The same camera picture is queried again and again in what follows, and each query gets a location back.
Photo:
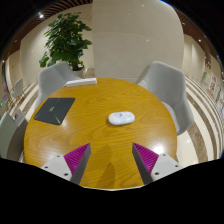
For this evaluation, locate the grey-green box-shaped chair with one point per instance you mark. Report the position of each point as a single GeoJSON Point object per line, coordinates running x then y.
{"type": "Point", "coordinates": [11, 136]}

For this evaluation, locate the white cartoon-print computer mouse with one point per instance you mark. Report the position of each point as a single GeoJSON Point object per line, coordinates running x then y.
{"type": "Point", "coordinates": [121, 118]}

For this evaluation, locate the black mouse pad green lines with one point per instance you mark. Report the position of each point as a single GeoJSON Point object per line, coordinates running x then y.
{"type": "Point", "coordinates": [54, 110]}

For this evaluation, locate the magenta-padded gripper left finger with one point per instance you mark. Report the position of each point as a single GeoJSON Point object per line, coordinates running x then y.
{"type": "Point", "coordinates": [77, 157]}

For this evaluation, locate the red and white wall poster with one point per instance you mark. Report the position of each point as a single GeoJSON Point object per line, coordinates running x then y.
{"type": "Point", "coordinates": [212, 85]}

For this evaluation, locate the white plant pot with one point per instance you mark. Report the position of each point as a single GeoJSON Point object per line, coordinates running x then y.
{"type": "Point", "coordinates": [79, 72]}

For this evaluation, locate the grey shell chair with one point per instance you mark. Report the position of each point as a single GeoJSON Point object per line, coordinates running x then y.
{"type": "Point", "coordinates": [53, 80]}
{"type": "Point", "coordinates": [166, 86]}

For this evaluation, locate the white power strip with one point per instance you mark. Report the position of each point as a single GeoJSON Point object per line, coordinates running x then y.
{"type": "Point", "coordinates": [80, 82]}

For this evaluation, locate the green leafy indoor plant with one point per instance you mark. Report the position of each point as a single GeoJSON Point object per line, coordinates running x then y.
{"type": "Point", "coordinates": [66, 38]}

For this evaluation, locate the small white chair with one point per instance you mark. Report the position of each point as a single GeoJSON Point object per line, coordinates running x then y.
{"type": "Point", "coordinates": [18, 86]}

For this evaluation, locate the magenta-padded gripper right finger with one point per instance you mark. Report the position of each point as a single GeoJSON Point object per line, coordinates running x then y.
{"type": "Point", "coordinates": [146, 157]}

